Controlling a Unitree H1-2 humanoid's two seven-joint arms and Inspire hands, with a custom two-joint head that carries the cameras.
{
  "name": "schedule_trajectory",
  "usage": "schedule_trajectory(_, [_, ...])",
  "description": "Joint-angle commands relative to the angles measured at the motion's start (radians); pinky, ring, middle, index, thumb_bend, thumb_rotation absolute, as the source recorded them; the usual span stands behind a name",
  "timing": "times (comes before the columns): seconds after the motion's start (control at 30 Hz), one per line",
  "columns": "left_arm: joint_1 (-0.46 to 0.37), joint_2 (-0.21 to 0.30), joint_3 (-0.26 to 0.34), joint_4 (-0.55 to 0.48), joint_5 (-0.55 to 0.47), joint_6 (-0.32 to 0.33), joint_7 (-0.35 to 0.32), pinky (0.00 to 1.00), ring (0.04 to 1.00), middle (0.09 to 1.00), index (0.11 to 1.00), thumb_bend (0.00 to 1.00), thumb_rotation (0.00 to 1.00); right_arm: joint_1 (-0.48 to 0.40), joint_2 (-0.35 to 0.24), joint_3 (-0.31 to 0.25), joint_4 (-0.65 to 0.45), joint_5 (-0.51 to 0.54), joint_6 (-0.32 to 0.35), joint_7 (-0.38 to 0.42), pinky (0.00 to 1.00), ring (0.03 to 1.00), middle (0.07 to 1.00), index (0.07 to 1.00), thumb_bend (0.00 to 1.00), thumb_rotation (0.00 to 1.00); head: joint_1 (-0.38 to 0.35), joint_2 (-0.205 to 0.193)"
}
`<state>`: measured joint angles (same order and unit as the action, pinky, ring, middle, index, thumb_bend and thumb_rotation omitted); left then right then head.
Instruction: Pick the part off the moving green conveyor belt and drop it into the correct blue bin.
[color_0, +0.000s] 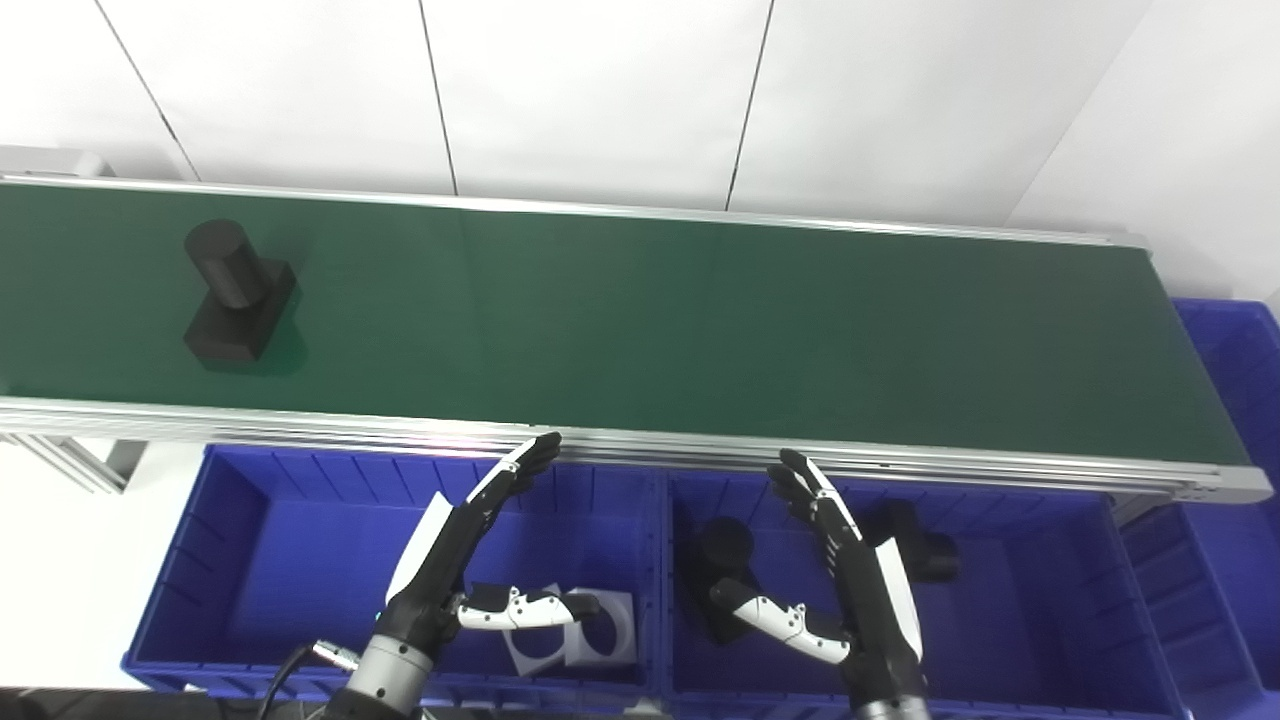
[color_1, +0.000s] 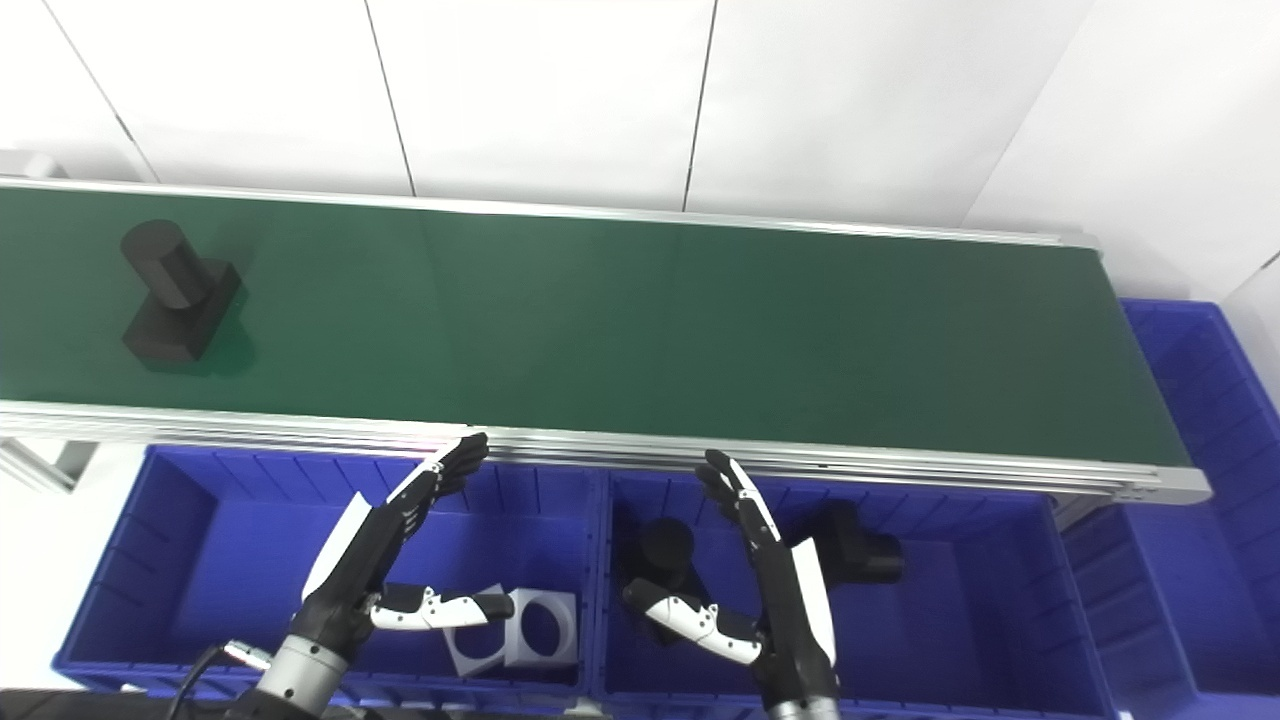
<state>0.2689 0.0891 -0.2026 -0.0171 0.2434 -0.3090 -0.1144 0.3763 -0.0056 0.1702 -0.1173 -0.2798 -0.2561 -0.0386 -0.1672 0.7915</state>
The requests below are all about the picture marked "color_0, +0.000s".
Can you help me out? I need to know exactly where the green conveyor belt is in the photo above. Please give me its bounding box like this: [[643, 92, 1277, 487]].
[[0, 184, 1252, 467], [0, 172, 1274, 504]]

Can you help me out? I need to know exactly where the blue plastic bin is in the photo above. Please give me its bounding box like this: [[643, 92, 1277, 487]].
[[121, 444, 668, 718], [1118, 297, 1280, 720], [660, 468, 1188, 720]]

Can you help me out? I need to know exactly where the aluminium conveyor support leg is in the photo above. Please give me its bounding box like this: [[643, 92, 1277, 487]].
[[0, 432, 150, 497]]

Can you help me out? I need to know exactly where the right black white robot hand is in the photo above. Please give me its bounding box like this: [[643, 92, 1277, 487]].
[[709, 449, 927, 707]]

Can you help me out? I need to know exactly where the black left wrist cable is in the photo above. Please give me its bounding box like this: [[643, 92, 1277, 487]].
[[254, 640, 362, 720]]

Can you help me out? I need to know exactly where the grey conveyor end housing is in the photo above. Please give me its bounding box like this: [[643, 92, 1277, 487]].
[[0, 146, 107, 180]]

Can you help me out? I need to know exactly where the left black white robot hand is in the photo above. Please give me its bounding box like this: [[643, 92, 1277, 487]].
[[378, 432, 602, 657]]

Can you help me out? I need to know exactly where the black cylinder block part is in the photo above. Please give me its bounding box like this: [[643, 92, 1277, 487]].
[[182, 219, 299, 367], [878, 499, 960, 584], [684, 517, 763, 647]]

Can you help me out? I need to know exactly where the white square part with hole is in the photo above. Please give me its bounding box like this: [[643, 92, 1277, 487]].
[[563, 587, 639, 669], [503, 590, 591, 674]]

